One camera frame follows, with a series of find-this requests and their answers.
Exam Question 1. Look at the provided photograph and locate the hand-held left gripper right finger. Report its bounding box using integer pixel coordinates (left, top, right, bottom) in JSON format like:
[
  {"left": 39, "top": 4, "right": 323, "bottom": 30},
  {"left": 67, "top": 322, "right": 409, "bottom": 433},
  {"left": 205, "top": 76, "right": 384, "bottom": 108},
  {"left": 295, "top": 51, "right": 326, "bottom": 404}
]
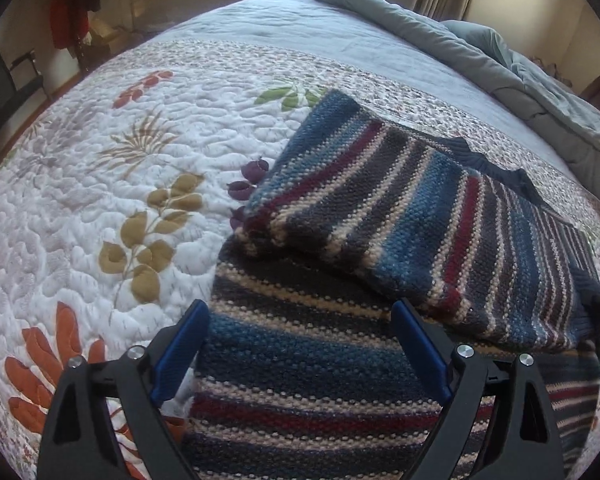
[{"left": 390, "top": 298, "right": 566, "bottom": 480}]

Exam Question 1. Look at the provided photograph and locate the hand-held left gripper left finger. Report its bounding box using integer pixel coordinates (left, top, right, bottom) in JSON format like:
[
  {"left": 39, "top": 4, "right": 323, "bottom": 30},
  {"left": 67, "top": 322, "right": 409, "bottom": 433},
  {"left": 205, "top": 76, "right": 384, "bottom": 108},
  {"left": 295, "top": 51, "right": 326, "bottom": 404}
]
[{"left": 36, "top": 299, "right": 211, "bottom": 480}]

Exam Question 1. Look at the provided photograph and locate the striped knit sweater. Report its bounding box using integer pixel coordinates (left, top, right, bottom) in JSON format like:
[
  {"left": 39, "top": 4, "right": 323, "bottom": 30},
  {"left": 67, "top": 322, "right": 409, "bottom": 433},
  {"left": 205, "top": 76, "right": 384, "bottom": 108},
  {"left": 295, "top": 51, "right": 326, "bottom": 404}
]
[{"left": 179, "top": 88, "right": 600, "bottom": 480}]

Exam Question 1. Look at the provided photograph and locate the floral quilted bedspread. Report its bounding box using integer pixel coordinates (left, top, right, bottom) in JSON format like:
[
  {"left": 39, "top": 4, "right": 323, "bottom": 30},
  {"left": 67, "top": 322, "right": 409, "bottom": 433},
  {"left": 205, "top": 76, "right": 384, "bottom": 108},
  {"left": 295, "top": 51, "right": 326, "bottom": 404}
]
[{"left": 0, "top": 0, "right": 600, "bottom": 480}]

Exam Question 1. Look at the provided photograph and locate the grey comforter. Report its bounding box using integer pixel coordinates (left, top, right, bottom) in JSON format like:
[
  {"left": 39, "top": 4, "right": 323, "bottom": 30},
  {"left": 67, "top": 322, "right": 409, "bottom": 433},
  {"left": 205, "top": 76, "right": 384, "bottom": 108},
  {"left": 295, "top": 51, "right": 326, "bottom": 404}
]
[{"left": 276, "top": 0, "right": 600, "bottom": 187}]

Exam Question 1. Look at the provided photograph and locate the black chair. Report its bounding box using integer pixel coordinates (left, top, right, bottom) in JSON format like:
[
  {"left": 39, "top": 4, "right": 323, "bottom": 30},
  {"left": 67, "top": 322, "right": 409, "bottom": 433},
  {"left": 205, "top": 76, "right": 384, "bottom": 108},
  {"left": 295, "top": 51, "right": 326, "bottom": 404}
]
[{"left": 0, "top": 42, "right": 52, "bottom": 147}]

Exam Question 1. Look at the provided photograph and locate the red hanging garment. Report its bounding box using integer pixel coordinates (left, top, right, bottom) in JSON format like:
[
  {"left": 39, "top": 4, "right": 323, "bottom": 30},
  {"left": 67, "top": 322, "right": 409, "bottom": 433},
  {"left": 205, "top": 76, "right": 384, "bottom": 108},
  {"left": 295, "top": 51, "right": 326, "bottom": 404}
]
[{"left": 49, "top": 0, "right": 92, "bottom": 52}]

